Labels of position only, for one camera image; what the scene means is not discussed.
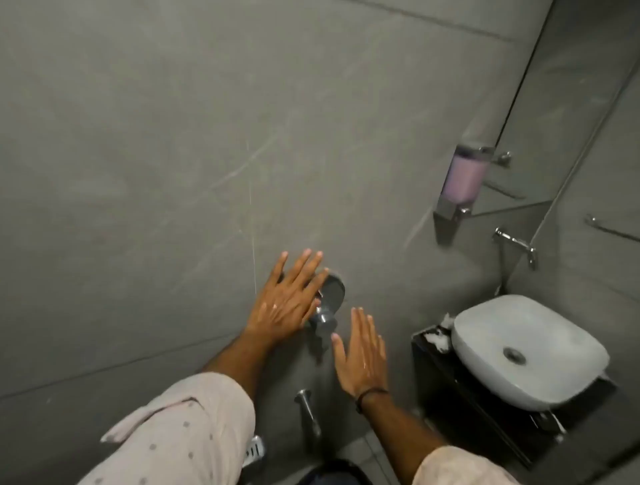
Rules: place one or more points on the person's left hand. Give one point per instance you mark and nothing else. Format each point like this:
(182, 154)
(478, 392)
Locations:
(282, 310)

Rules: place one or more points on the person's right hand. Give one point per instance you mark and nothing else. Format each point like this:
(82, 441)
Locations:
(362, 359)

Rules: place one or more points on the person's right little finger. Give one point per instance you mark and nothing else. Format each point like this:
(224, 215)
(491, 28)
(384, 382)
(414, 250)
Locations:
(382, 349)

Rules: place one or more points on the person's left middle finger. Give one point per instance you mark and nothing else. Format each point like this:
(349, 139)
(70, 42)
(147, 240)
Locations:
(310, 270)

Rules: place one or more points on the person's right middle finger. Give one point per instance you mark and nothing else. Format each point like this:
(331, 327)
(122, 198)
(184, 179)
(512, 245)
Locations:
(365, 331)

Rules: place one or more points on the person's left little finger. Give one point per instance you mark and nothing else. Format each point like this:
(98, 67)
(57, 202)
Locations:
(279, 267)

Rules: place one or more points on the person's left thumb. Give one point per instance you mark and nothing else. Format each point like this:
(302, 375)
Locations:
(315, 302)

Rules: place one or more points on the person's right thumb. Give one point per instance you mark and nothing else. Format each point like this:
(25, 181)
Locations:
(338, 352)

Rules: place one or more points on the person's right forearm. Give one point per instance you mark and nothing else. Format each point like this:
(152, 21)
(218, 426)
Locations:
(400, 429)

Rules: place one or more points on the person's left forearm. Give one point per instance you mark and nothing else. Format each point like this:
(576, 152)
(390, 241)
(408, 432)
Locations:
(240, 357)

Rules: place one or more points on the black wristband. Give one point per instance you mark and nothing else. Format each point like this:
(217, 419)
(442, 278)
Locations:
(371, 393)

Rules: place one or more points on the crumpled white tissue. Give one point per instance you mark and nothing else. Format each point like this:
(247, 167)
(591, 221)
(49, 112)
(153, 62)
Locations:
(440, 335)

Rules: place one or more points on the black vanity counter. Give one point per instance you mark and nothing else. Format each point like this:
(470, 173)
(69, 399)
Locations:
(470, 399)

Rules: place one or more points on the dark bucket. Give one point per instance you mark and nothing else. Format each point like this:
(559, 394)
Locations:
(335, 473)

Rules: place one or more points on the white floor drain cover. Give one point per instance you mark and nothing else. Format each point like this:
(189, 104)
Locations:
(254, 451)

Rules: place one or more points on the white ceramic wash basin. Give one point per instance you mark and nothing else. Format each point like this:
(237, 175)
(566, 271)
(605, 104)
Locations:
(530, 349)

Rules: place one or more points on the chrome basin tap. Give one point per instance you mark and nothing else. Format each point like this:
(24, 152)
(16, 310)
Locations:
(517, 245)

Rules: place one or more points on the pink liquid soap dispenser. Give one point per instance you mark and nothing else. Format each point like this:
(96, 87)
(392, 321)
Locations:
(466, 175)

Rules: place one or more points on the chrome basin drain pipe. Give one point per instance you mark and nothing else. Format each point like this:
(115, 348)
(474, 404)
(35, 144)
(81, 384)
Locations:
(549, 423)

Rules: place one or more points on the pink dotted shirt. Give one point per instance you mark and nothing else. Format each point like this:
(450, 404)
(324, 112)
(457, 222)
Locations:
(175, 439)

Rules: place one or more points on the chrome towel bar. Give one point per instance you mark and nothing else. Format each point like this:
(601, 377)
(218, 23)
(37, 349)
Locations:
(612, 231)

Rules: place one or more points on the chrome wall mixer valve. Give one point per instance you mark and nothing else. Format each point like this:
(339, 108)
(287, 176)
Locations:
(331, 297)

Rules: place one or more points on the chrome wall spout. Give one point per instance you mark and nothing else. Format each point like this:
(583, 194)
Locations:
(307, 407)

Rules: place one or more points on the wall mirror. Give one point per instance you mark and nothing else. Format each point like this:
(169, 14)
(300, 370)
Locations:
(560, 110)

